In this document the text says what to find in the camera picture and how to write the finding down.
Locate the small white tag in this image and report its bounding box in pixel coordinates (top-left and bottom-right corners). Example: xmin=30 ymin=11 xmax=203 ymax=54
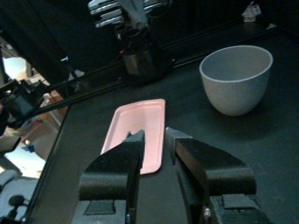
xmin=241 ymin=3 xmax=263 ymax=23

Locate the black camera on stand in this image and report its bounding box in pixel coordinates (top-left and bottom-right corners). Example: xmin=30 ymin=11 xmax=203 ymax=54
xmin=0 ymin=79 xmax=51 ymax=130

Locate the grey speckled bowl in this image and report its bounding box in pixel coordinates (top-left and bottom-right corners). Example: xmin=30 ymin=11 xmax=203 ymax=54
xmin=199 ymin=45 xmax=275 ymax=117

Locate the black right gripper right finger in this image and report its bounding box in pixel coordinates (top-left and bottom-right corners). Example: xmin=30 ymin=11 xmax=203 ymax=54
xmin=164 ymin=127 xmax=274 ymax=224

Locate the black aluminium frame rail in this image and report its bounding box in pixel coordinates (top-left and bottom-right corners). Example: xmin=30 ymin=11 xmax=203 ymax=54
xmin=7 ymin=17 xmax=299 ymax=130

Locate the pink rectangular tray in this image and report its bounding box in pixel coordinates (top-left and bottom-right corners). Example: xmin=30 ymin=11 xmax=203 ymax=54
xmin=100 ymin=98 xmax=167 ymax=176

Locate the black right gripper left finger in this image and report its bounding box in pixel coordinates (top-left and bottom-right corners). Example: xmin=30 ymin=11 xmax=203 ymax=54
xmin=70 ymin=129 xmax=146 ymax=224

